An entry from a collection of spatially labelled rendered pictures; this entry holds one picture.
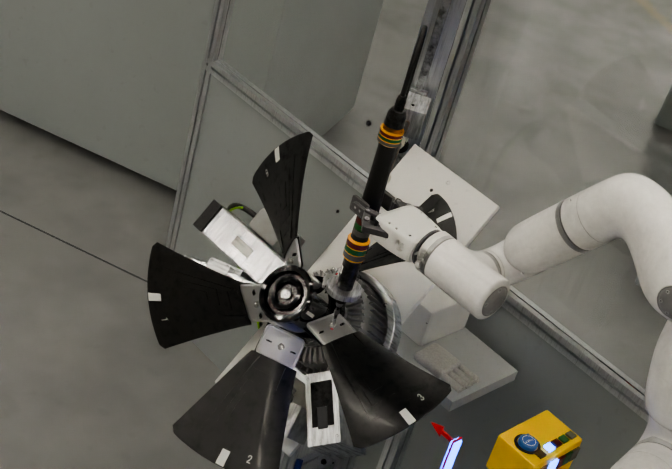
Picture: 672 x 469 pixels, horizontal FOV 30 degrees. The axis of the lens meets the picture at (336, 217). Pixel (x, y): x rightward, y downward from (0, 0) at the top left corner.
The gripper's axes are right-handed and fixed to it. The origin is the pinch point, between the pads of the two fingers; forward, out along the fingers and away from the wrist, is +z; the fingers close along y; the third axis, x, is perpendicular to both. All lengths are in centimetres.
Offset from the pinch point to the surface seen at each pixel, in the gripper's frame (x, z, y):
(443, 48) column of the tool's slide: 3, 38, 58
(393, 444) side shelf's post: -96, 11, 53
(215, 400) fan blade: -47, 7, -20
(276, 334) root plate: -35.7, 8.0, -6.3
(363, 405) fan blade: -33.0, -17.5, -6.7
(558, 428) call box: -42, -36, 35
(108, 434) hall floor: -149, 89, 26
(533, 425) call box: -42, -33, 30
